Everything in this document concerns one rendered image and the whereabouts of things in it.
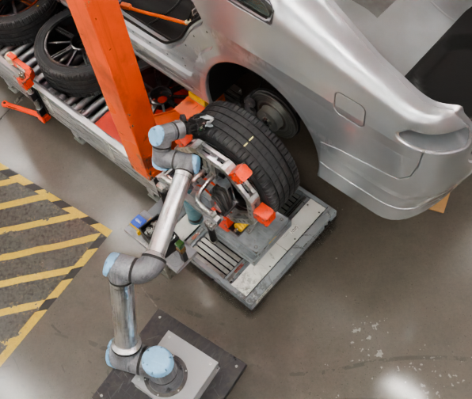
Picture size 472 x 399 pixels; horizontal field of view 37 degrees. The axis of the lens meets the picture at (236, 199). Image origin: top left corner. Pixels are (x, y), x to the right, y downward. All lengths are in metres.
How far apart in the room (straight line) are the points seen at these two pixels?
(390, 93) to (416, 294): 1.70
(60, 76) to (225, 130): 1.69
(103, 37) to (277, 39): 0.77
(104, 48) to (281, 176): 1.06
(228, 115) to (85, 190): 1.63
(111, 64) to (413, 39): 1.75
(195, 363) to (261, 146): 1.19
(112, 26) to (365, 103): 1.16
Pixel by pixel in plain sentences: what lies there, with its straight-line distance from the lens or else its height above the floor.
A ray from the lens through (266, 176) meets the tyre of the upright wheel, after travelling 3.47.
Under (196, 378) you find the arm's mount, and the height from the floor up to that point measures 0.40.
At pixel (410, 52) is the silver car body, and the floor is 0.92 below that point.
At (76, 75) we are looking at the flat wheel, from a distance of 4.82.
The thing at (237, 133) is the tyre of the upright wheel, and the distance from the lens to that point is 3.48.
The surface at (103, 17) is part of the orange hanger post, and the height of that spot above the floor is 1.80.
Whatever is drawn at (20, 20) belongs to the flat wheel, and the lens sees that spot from 5.31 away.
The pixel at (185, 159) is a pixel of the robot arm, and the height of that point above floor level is 1.25.
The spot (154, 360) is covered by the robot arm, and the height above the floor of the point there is 0.67.
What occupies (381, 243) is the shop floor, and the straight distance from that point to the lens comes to 4.49.
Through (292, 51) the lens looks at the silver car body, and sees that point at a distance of 3.19.
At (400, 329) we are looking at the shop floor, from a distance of 4.27.
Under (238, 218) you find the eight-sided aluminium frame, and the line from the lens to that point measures 3.79.
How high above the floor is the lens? 3.99
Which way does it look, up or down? 59 degrees down
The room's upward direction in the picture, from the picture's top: 10 degrees counter-clockwise
